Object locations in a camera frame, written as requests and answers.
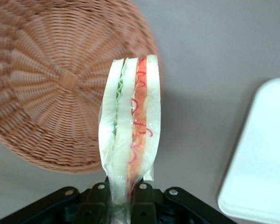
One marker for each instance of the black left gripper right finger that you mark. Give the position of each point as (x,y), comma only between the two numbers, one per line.
(149,207)

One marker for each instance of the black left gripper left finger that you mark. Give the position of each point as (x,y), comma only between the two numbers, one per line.
(91,205)

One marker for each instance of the cream rectangular tray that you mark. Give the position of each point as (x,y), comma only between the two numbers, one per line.
(259,158)

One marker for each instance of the triangle sandwich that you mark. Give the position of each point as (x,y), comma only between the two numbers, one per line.
(123,121)

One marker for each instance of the round brown wicker basket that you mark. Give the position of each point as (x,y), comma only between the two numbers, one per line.
(49,88)

